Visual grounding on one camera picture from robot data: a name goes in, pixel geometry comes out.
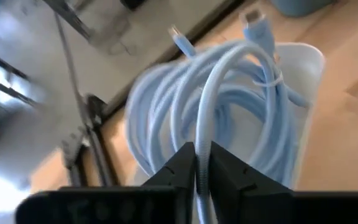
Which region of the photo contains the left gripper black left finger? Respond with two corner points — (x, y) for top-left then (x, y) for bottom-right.
(141, 142), (197, 224)

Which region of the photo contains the white plastic bin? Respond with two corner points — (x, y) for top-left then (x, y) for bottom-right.
(132, 41), (326, 191)

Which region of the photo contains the teal plastic bin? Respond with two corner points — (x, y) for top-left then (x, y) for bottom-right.
(268, 0), (337, 18)

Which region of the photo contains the light blue USB cable coil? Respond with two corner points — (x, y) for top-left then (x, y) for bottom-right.
(124, 8), (312, 224)

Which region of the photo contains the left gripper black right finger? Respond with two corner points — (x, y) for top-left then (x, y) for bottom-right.
(208, 141), (294, 224)

